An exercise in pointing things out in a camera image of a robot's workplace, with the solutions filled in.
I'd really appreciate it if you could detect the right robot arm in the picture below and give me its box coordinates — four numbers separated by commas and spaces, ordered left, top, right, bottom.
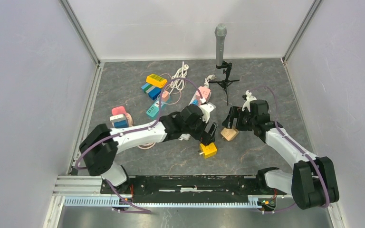
222, 99, 340, 209

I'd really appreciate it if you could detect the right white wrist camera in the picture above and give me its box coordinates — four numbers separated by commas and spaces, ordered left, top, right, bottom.
242, 90, 257, 111

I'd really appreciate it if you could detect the grey slotted cable duct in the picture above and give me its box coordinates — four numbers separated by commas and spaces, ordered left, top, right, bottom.
53, 176, 297, 209

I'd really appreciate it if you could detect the pink coiled cable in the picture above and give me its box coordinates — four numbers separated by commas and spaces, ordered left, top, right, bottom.
136, 142, 157, 151

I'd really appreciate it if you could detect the small blue plug adapter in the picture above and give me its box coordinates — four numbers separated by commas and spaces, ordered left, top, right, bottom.
191, 99, 198, 106

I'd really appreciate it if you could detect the beige cube socket adapter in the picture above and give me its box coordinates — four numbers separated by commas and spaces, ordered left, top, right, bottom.
221, 128, 239, 141

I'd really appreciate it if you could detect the blue green power strip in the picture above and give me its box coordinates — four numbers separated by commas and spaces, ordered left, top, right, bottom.
141, 83, 161, 100

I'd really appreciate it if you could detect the teal power strip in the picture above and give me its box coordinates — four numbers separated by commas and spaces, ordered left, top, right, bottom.
146, 100, 165, 119

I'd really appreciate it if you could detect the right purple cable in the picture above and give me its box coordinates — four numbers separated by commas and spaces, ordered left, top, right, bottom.
251, 86, 331, 215

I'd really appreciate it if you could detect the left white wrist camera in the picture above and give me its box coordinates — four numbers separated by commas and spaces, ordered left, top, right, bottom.
199, 98, 216, 123

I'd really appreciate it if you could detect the grey microphone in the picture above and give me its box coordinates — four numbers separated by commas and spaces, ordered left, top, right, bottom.
214, 23, 227, 67

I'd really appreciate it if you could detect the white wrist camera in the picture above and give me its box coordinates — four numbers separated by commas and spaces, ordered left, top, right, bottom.
199, 98, 216, 123
242, 90, 257, 111

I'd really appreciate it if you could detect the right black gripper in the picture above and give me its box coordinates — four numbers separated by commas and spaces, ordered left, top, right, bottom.
222, 106, 256, 132

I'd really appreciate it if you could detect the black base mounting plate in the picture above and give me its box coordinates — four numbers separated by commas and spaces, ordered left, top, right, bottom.
115, 175, 285, 203

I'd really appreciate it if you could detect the yellow rectangular power strip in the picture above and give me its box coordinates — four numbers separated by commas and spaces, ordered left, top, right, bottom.
146, 74, 168, 88

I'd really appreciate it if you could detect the white coiled power cord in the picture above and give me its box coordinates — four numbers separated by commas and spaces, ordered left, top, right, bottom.
160, 61, 190, 94

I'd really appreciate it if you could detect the black microphone tripod stand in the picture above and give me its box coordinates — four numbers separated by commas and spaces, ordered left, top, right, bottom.
209, 60, 240, 105

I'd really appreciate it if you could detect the pink cube socket adapter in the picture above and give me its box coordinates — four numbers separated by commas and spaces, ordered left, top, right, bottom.
195, 86, 211, 102

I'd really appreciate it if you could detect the yellow cube socket adapter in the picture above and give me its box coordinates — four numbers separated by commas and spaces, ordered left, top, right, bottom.
199, 143, 217, 159

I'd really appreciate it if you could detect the pink round socket reel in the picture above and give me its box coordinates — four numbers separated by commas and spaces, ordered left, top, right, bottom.
110, 106, 133, 128

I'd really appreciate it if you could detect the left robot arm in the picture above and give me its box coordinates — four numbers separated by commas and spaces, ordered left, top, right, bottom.
76, 103, 218, 194

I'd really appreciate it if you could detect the white multicolour power strip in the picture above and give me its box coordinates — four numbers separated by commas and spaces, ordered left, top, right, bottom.
179, 74, 216, 141

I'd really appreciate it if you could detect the blue white cube adapter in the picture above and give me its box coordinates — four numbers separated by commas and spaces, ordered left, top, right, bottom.
110, 114, 130, 128

